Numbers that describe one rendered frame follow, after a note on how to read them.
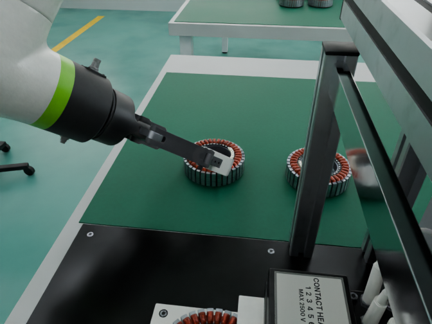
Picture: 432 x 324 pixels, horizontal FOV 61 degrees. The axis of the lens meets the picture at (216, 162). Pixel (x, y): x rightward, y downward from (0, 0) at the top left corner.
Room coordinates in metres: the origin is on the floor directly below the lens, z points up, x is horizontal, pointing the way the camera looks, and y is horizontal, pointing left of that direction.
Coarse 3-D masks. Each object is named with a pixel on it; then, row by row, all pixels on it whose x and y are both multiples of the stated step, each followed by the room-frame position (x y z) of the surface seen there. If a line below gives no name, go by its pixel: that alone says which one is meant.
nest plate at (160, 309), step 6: (156, 306) 0.25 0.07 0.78; (162, 306) 0.25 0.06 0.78; (168, 306) 0.25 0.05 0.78; (174, 306) 0.25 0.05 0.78; (180, 306) 0.25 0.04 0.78; (156, 312) 0.24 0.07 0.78; (162, 312) 0.24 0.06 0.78; (168, 312) 0.24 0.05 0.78; (174, 312) 0.24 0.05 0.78; (180, 312) 0.24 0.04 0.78; (186, 312) 0.24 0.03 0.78; (222, 312) 0.24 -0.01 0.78; (234, 312) 0.24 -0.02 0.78; (156, 318) 0.23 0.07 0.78; (162, 318) 0.23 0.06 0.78; (168, 318) 0.23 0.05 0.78; (174, 318) 0.23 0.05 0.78; (180, 318) 0.23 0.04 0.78
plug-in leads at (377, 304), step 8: (424, 232) 0.17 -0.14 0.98; (376, 264) 0.18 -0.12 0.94; (376, 272) 0.18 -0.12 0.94; (368, 280) 0.18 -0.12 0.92; (376, 280) 0.17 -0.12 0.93; (368, 288) 0.18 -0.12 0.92; (376, 288) 0.17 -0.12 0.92; (360, 296) 0.18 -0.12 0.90; (368, 296) 0.17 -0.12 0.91; (376, 296) 0.16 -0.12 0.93; (384, 296) 0.15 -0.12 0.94; (368, 304) 0.17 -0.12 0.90; (376, 304) 0.15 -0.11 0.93; (384, 304) 0.15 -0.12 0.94; (368, 312) 0.16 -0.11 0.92; (376, 312) 0.15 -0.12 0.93; (360, 320) 0.16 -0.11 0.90; (368, 320) 0.15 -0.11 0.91; (376, 320) 0.15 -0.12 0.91; (392, 320) 0.14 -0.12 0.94
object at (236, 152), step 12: (204, 144) 0.59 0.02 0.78; (216, 144) 0.59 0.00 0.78; (228, 144) 0.58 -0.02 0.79; (228, 156) 0.57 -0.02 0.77; (240, 156) 0.54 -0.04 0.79; (192, 168) 0.51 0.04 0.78; (204, 168) 0.51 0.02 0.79; (240, 168) 0.52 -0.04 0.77; (192, 180) 0.51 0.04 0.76; (204, 180) 0.50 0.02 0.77; (216, 180) 0.50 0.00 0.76; (228, 180) 0.50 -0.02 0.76
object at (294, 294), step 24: (288, 288) 0.17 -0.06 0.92; (312, 288) 0.17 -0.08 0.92; (336, 288) 0.17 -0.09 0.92; (240, 312) 0.18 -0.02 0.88; (264, 312) 0.17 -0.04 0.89; (288, 312) 0.15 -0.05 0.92; (312, 312) 0.15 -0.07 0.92; (336, 312) 0.15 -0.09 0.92; (360, 312) 0.17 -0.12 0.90; (384, 312) 0.17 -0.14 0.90
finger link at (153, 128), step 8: (152, 128) 0.42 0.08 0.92; (168, 136) 0.42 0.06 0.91; (176, 136) 0.42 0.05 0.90; (152, 144) 0.41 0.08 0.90; (160, 144) 0.41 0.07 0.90; (168, 144) 0.42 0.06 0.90; (176, 144) 0.42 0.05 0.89; (184, 144) 0.42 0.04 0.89; (192, 144) 0.42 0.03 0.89; (176, 152) 0.41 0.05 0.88; (184, 152) 0.42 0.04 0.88; (192, 152) 0.42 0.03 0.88; (200, 152) 0.42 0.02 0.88; (208, 152) 0.42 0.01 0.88; (192, 160) 0.41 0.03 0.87; (200, 160) 0.42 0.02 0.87; (208, 160) 0.42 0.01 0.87
